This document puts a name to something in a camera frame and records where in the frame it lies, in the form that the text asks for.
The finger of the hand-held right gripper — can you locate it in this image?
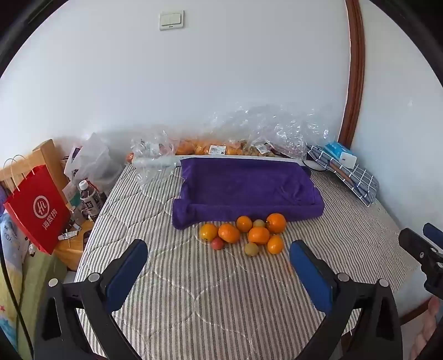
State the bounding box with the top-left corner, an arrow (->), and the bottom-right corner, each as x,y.
423,223 -> 443,250
398,228 -> 437,267

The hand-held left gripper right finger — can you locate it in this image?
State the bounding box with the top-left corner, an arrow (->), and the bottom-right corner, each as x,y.
289,240 -> 404,360

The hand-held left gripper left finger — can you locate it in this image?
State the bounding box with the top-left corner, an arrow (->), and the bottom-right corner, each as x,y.
34,239 -> 149,360

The large orange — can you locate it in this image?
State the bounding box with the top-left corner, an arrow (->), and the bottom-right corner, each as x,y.
218,223 -> 241,244

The yellowish orange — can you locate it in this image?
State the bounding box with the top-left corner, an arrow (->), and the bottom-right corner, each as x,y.
200,223 -> 218,242

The purple towel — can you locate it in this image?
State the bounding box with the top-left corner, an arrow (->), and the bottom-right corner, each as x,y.
172,155 -> 325,230

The bag of small yellow fruits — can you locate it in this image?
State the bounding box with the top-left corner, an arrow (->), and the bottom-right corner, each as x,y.
244,143 -> 274,158

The person's right hand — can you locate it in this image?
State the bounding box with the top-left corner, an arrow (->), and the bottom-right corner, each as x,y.
408,297 -> 443,360

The wooden nightstand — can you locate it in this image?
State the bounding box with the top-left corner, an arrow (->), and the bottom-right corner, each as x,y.
52,220 -> 96,272

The blue white checked cloth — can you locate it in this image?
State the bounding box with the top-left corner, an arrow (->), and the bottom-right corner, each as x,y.
306,143 -> 379,207

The tea bottle with white cap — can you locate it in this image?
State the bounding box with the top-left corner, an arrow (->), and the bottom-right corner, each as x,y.
78,180 -> 101,222

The dark bottle with red label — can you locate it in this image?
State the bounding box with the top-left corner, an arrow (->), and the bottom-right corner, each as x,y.
88,182 -> 109,212

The green cloth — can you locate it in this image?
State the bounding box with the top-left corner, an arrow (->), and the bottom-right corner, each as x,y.
14,242 -> 70,347

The small white box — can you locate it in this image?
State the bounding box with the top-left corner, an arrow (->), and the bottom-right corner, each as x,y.
339,152 -> 358,169

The red paper bag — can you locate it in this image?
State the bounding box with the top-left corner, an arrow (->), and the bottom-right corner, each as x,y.
3,155 -> 73,256

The white plastic bag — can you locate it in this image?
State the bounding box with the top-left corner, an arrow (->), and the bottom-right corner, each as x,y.
64,132 -> 122,194

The colourful printed cloth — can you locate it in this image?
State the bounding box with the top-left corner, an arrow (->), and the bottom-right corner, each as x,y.
0,211 -> 32,350

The blue tissue pack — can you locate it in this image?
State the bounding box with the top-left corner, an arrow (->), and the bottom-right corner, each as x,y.
323,141 -> 354,156

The small clear plastic bag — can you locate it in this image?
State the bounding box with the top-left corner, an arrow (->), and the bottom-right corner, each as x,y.
130,130 -> 181,192

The pile of bagged oranges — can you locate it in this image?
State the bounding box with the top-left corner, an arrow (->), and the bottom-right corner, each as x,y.
175,138 -> 248,156

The large clear plastic bag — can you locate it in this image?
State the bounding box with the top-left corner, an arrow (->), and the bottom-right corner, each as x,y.
173,102 -> 329,160

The thin black cable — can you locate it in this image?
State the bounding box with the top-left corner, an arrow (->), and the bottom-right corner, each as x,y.
0,242 -> 33,360

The brown wooden door frame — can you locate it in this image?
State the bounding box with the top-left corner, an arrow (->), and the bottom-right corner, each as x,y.
337,0 -> 366,150

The white wall switch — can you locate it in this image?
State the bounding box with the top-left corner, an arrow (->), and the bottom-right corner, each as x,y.
159,10 -> 185,32

